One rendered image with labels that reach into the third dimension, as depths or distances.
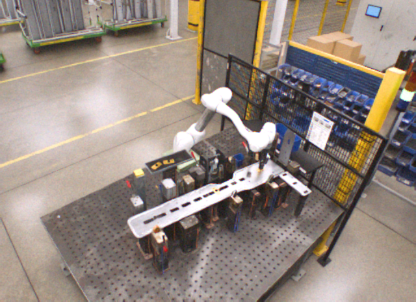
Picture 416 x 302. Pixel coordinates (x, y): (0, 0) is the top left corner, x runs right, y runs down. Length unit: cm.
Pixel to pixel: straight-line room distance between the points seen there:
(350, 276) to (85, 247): 250
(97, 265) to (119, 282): 22
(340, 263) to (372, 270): 32
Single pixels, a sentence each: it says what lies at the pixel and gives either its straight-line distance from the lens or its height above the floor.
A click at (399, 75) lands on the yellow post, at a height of 199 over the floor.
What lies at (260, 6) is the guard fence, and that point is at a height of 192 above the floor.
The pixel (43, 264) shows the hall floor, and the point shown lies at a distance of 342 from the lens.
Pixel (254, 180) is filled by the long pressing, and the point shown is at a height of 100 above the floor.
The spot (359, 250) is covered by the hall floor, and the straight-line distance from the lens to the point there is 375.
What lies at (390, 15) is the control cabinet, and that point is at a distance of 860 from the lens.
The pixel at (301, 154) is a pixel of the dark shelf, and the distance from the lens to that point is 291.
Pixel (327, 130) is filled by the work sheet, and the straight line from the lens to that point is 274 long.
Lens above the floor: 268
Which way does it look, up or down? 36 degrees down
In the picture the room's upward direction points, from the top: 5 degrees clockwise
